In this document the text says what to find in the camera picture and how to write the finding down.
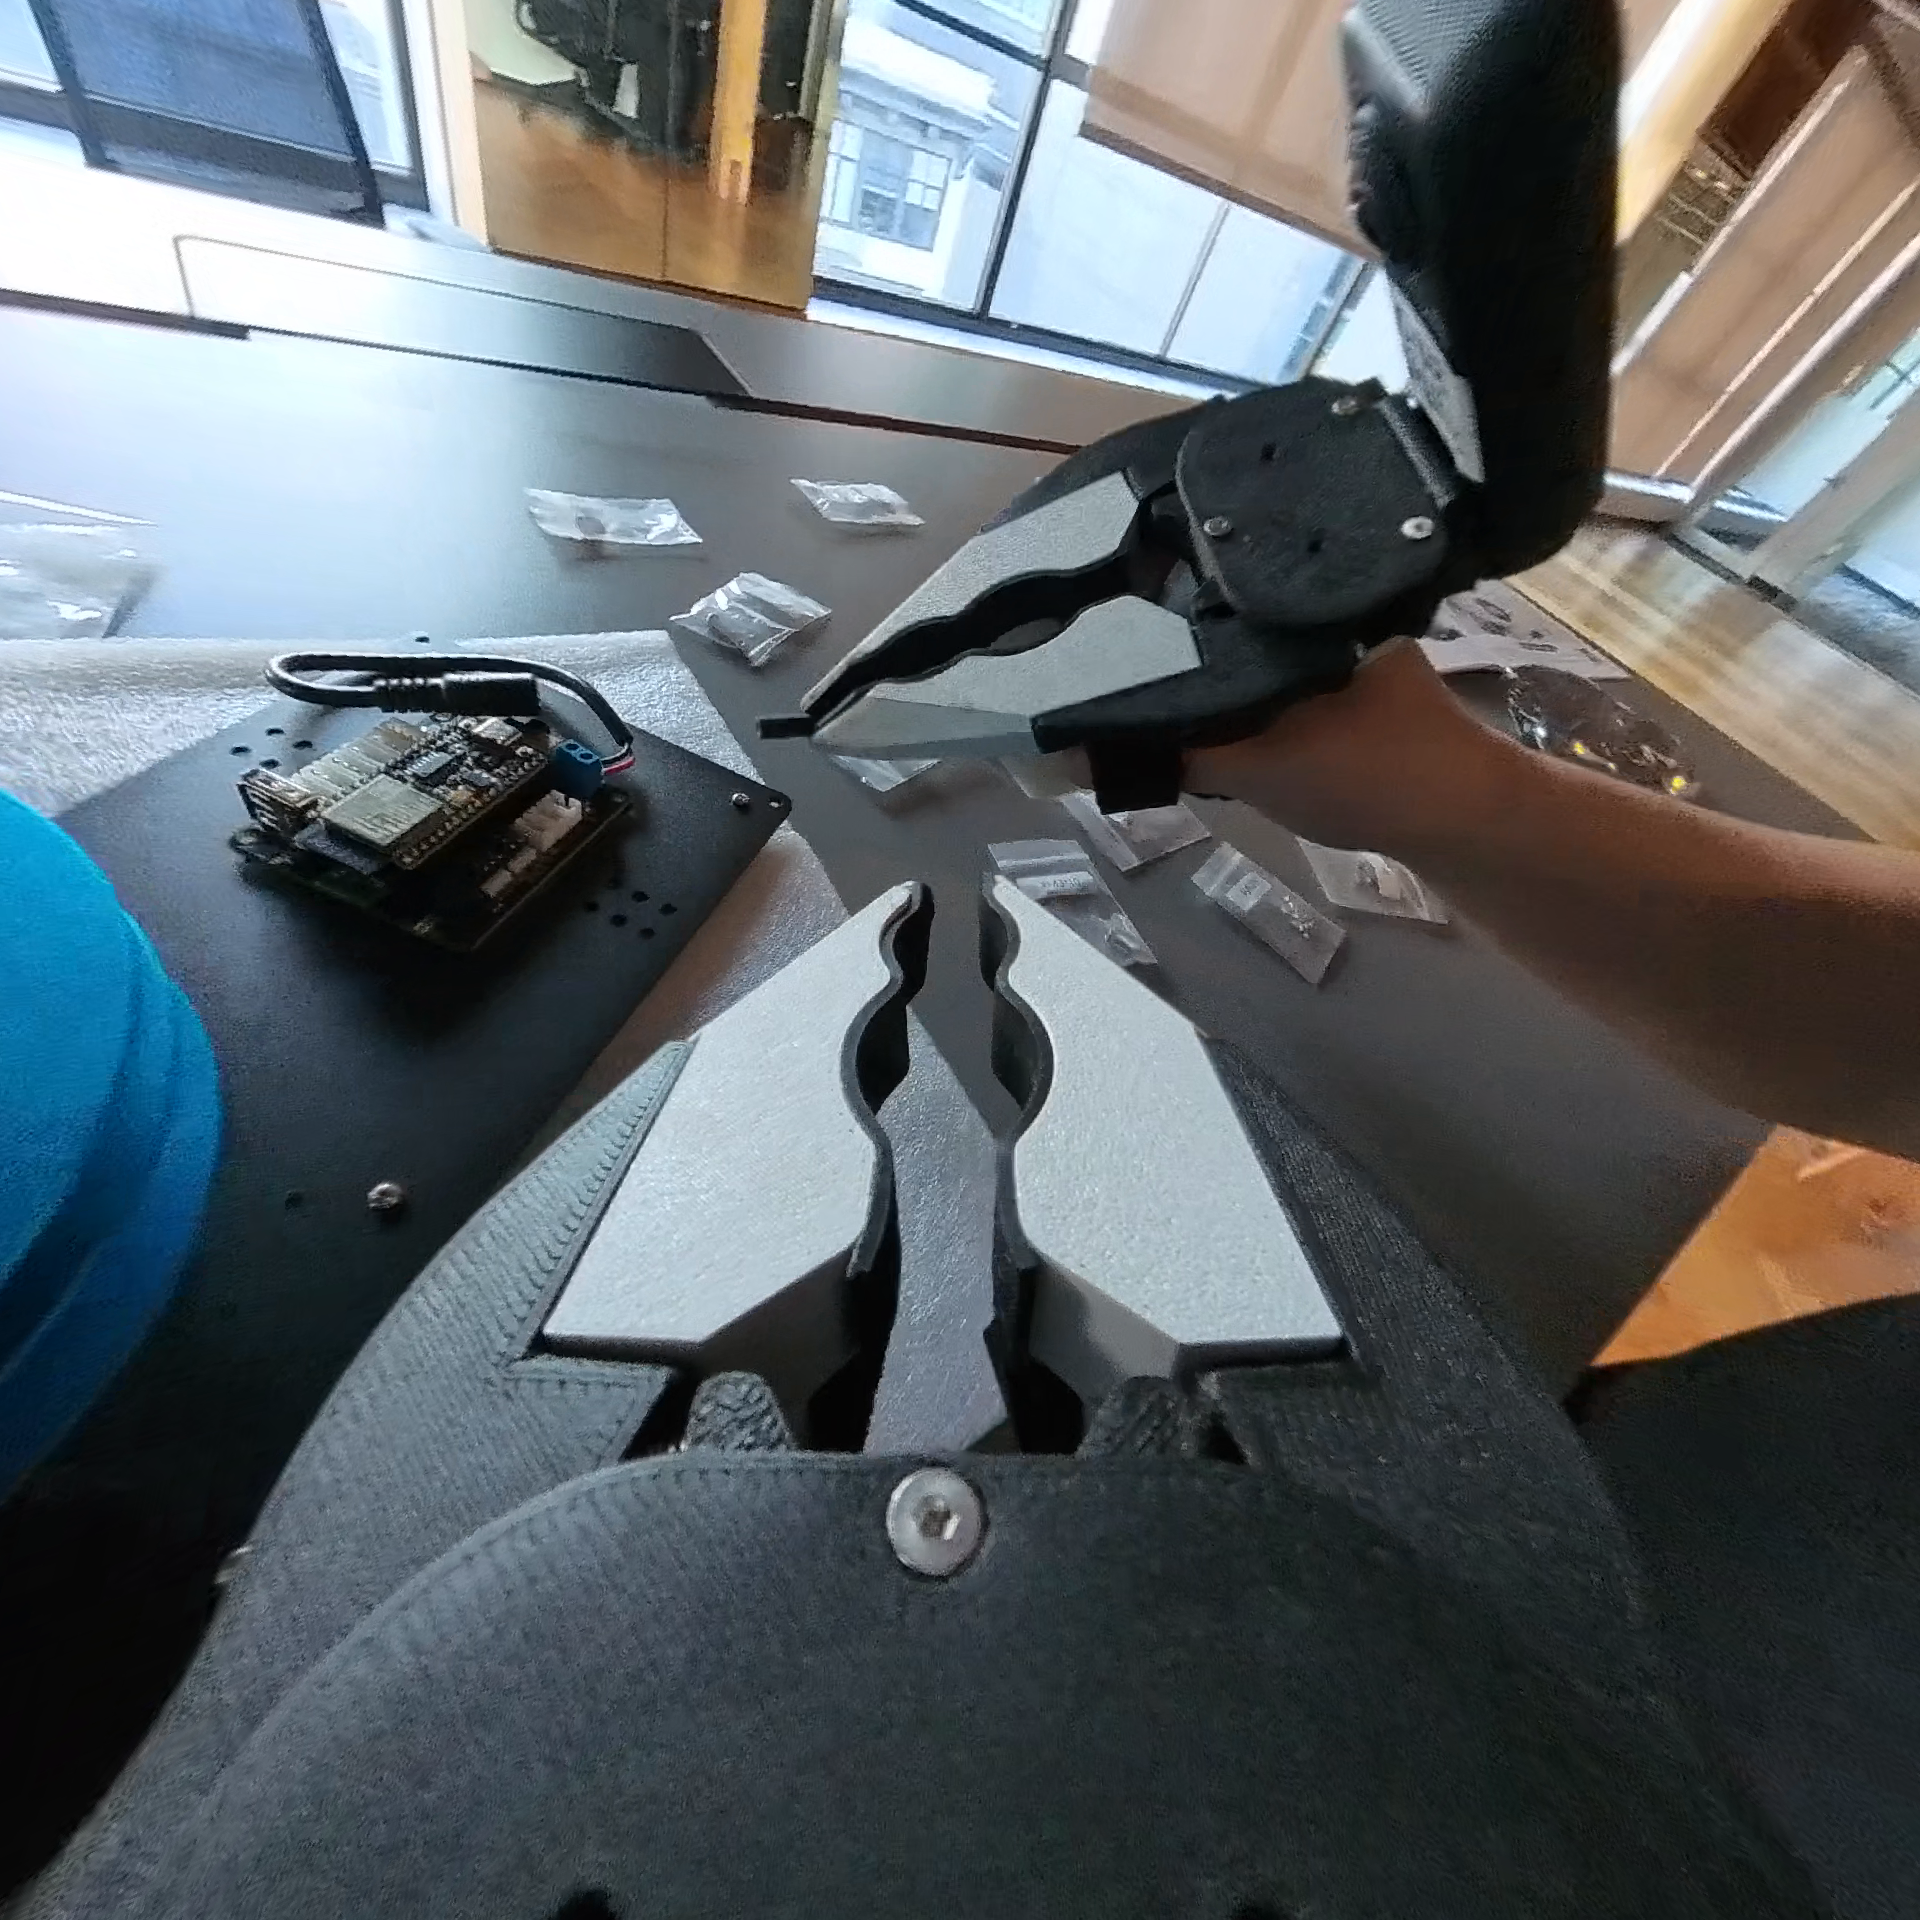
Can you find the person's right forearm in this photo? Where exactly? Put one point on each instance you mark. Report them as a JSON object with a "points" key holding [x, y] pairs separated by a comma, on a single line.
{"points": [[1724, 961]]}

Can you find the large empty clear bag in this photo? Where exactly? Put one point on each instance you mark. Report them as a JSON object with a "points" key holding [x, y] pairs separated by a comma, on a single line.
{"points": [[59, 600]]}

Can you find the black circuit board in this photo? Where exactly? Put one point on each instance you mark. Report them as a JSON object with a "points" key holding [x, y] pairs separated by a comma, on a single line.
{"points": [[420, 839]]}

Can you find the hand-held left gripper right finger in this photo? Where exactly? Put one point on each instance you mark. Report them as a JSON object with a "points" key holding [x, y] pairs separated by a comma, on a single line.
{"points": [[1170, 1201]]}

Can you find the printed instruction booklet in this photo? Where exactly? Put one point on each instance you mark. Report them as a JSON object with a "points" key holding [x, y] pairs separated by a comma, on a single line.
{"points": [[1545, 653]]}

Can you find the person's right hand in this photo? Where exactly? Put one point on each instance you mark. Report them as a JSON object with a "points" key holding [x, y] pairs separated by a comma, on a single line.
{"points": [[1348, 750]]}

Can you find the scatter of clear parts bags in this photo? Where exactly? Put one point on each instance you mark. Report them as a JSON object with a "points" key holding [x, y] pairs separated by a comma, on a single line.
{"points": [[749, 615]]}

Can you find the adjacent dark desk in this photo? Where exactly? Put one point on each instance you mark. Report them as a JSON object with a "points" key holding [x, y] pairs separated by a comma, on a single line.
{"points": [[600, 322]]}

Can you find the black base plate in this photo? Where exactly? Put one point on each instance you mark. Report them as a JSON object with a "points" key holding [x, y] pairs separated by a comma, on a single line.
{"points": [[451, 1080]]}

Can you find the white foam sheet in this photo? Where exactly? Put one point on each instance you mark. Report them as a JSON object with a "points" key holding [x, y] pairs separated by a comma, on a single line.
{"points": [[120, 704]]}

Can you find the large clear bag of screws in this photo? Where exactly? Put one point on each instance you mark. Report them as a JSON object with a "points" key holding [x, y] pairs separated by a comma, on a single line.
{"points": [[1588, 735]]}

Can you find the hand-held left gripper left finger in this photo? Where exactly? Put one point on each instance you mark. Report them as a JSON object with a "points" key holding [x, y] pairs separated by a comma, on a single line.
{"points": [[721, 1201]]}

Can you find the grey desk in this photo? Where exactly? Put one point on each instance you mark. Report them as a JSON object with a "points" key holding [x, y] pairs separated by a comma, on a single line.
{"points": [[374, 495]]}

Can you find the dark framed window wall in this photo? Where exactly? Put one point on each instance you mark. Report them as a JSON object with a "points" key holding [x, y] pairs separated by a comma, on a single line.
{"points": [[930, 150]]}

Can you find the blue toy robot arm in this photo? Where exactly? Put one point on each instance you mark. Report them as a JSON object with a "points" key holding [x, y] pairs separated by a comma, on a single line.
{"points": [[89, 1126]]}

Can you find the beige roller blind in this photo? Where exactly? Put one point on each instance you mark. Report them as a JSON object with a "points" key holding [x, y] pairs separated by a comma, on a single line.
{"points": [[1200, 136]]}

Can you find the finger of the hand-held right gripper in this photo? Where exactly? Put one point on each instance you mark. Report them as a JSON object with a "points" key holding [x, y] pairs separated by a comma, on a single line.
{"points": [[1036, 548], [1096, 653]]}

